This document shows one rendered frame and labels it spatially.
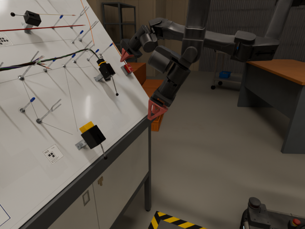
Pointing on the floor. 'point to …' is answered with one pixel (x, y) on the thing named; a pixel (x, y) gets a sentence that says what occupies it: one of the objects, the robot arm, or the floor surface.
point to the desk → (278, 95)
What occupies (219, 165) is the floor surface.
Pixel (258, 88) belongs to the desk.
